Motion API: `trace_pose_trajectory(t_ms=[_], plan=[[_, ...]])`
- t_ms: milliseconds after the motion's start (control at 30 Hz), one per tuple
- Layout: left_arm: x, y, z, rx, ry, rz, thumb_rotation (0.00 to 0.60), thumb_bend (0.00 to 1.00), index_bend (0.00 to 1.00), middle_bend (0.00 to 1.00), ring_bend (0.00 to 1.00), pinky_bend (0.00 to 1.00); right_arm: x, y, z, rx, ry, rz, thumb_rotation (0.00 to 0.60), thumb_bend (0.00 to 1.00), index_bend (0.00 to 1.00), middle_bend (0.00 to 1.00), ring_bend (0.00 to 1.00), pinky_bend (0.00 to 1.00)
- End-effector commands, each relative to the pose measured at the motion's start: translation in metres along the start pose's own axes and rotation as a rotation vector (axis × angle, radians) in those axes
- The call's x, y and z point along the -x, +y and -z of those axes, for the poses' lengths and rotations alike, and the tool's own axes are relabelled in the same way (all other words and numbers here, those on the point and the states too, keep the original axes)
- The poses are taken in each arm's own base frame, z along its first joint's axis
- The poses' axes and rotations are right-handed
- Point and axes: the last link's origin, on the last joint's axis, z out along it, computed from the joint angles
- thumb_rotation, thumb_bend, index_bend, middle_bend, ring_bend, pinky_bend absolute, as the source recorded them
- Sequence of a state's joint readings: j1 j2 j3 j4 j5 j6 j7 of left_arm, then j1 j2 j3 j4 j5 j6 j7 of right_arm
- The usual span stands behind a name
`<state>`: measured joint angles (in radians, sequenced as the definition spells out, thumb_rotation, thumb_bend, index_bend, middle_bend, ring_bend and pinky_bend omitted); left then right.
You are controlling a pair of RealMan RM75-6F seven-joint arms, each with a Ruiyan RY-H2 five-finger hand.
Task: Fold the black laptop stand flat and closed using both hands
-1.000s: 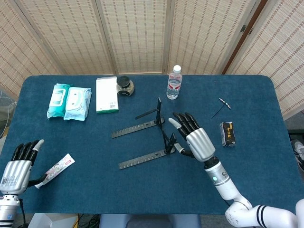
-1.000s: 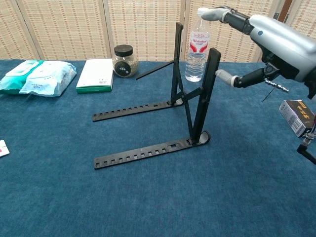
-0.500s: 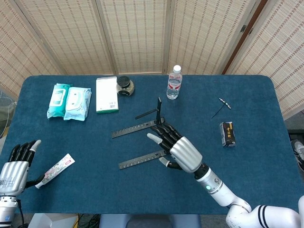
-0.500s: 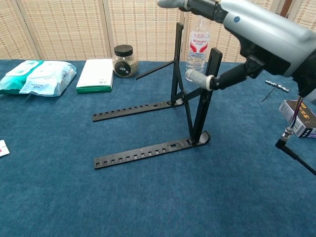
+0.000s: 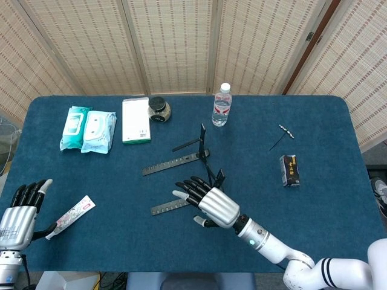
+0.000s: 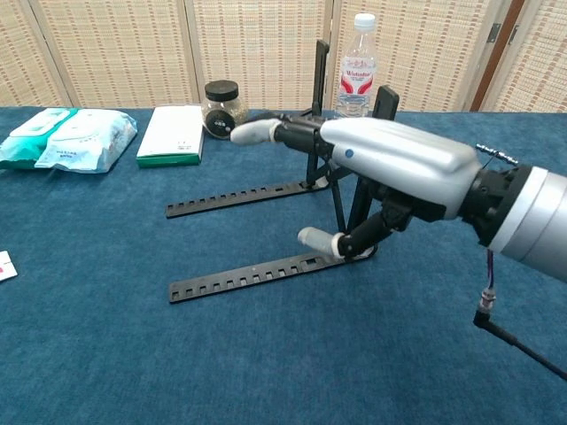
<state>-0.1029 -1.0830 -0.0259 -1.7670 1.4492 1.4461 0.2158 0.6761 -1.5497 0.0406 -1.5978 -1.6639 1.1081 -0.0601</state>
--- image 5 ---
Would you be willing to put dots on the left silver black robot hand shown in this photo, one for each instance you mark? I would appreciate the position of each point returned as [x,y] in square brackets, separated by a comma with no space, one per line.
[15,223]

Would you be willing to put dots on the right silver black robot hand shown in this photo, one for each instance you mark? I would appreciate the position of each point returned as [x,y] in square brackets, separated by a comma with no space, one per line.
[217,207]

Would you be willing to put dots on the black folding laptop stand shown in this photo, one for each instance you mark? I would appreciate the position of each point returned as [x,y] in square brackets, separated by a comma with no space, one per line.
[169,164]

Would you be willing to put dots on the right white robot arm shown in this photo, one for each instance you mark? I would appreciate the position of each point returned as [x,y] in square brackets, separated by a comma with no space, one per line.
[272,247]

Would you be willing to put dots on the white floral toothpaste tube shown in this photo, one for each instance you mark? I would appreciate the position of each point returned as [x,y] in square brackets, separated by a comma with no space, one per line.
[75,213]

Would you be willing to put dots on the white cardboard box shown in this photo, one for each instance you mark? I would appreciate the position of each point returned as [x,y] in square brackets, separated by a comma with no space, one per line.
[66,281]

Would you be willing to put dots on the black carton with gold print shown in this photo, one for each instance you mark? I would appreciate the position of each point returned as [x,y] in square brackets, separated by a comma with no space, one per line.
[290,170]

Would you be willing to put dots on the blue table cloth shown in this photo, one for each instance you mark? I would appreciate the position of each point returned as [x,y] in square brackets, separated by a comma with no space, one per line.
[302,217]

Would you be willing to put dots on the clear plastic water bottle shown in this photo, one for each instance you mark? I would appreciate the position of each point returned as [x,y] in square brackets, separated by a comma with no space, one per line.
[221,108]

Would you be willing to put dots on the green wet wipes pack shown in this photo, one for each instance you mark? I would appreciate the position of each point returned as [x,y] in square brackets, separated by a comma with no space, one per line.
[72,127]

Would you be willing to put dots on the glass jar with black lid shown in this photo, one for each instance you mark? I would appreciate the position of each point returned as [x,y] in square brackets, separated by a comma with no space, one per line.
[159,110]

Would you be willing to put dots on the white box with green edge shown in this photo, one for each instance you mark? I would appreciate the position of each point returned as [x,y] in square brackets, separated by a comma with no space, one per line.
[135,121]

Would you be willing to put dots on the light blue wet wipes pack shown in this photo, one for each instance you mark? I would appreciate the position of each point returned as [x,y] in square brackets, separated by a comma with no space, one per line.
[96,133]

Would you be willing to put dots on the grey sneaker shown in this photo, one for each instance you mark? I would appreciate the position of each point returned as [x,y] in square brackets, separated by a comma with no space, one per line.
[379,190]

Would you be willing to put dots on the light wood bamboo folding screen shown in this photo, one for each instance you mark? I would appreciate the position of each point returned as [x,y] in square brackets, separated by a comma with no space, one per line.
[169,45]

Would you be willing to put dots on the brown framed bamboo screen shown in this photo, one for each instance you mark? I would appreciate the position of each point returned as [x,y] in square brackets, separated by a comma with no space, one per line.
[356,75]

